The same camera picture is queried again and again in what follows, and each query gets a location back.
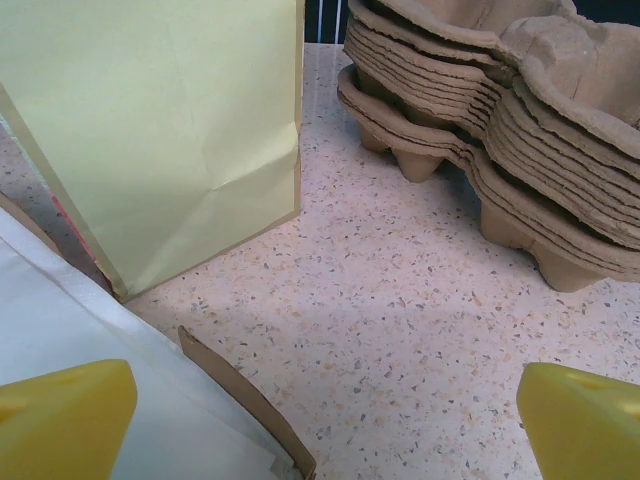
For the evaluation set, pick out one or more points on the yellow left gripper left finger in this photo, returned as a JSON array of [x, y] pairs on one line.
[[65, 425]]

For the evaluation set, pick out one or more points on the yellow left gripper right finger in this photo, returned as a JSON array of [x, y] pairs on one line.
[[585, 430]]

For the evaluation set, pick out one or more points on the floral print paper gift bag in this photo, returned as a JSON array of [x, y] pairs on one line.
[[150, 125]]

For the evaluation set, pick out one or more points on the brown pulp cup carrier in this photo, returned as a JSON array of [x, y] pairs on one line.
[[565, 55], [550, 165], [435, 75], [530, 235]]

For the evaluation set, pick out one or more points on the brown cardboard box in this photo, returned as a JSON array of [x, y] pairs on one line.
[[240, 395]]

